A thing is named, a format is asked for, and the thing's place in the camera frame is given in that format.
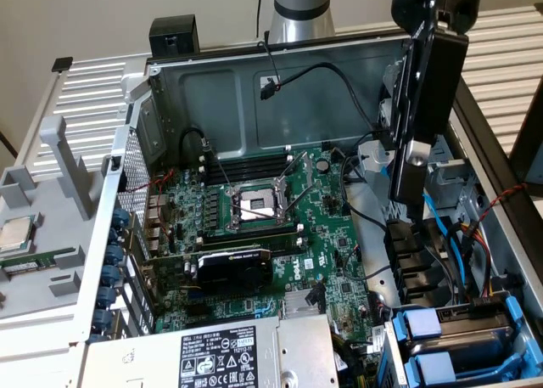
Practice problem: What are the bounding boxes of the black motherboard wire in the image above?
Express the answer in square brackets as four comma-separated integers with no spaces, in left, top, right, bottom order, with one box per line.
[339,152,391,232]

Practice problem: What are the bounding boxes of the steel locking lever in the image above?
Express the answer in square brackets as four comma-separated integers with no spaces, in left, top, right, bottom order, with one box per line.
[202,138,233,192]
[283,179,316,217]

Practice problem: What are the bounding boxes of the black box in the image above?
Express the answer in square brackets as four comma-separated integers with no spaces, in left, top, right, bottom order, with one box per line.
[148,14,200,60]

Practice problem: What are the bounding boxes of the green RAM stick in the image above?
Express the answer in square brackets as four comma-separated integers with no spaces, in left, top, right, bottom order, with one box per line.
[0,248,74,274]

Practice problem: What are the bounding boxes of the black yellow wire bundle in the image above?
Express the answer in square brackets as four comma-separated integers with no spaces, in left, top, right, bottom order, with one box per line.
[330,330,383,388]

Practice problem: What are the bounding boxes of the red black twisted wire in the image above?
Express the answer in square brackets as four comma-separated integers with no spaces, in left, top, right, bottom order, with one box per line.
[479,183,529,223]

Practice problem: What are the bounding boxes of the open grey PC case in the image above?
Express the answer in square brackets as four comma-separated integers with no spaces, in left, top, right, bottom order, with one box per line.
[70,25,543,388]

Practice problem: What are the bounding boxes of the blue drive bay brackets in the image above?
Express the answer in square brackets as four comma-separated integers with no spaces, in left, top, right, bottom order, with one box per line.
[381,289,543,388]

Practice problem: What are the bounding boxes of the black camera bracket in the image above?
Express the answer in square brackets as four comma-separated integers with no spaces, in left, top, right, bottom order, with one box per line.
[390,0,438,36]

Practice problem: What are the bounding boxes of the black looped wire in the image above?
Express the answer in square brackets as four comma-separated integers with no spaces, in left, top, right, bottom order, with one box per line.
[180,127,213,160]

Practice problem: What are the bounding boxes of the green motherboard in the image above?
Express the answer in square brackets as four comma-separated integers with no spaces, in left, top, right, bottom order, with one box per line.
[143,144,389,357]

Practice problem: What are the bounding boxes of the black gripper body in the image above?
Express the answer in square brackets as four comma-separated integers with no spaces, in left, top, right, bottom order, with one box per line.
[396,0,483,147]

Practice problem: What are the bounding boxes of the steel socket cover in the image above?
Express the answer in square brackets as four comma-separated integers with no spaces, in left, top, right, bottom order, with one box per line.
[275,150,315,196]

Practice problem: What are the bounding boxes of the blue data wire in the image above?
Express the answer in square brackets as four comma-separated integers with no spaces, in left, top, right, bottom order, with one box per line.
[379,162,470,298]

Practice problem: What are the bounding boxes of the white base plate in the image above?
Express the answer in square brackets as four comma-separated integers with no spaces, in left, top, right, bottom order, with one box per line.
[0,306,88,388]

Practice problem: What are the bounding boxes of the black expansion slot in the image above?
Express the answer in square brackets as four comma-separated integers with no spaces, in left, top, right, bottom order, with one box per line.
[184,303,216,319]

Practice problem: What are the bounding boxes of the CPU socket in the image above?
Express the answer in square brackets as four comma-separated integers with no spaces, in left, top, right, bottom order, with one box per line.
[227,180,294,232]

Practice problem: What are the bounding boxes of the black fan shroud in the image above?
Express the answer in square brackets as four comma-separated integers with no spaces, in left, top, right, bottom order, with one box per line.
[383,217,451,309]

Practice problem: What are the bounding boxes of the black wire with plug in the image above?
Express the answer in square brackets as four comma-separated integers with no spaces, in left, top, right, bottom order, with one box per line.
[259,63,395,147]

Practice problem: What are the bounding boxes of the grey power supply unit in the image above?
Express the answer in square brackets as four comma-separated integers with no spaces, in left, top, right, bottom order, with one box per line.
[82,313,340,388]

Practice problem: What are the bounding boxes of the grey parts rack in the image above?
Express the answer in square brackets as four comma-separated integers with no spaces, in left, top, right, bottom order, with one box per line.
[0,115,112,321]

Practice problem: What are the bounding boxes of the empty blue disk carrier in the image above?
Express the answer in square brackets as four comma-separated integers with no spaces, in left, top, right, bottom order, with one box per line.
[402,350,538,388]

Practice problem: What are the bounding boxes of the black RAM slot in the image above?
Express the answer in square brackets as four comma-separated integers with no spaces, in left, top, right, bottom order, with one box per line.
[199,156,294,182]
[201,234,306,256]
[199,146,294,168]
[197,222,305,242]

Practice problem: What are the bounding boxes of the black graphics card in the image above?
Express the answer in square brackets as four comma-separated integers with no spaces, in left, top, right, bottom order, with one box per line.
[142,244,275,294]

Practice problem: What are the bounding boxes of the silver CPU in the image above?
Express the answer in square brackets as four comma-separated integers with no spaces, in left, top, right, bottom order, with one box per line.
[0,212,37,253]

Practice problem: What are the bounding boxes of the hard disk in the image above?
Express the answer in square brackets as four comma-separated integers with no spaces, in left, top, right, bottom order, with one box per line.
[389,294,529,366]

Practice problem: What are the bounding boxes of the thin dark floor cable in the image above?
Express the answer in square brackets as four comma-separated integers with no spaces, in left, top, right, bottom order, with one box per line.
[0,131,19,160]

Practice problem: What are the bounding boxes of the grey metal drive cage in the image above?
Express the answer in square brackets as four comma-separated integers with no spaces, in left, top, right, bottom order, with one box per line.
[355,59,487,219]

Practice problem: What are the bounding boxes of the thin red black wire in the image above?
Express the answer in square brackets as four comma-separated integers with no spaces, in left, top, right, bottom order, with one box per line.
[257,41,283,91]

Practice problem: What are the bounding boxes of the silver chipset heatsink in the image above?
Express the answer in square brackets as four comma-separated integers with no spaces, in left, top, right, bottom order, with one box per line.
[283,289,328,320]

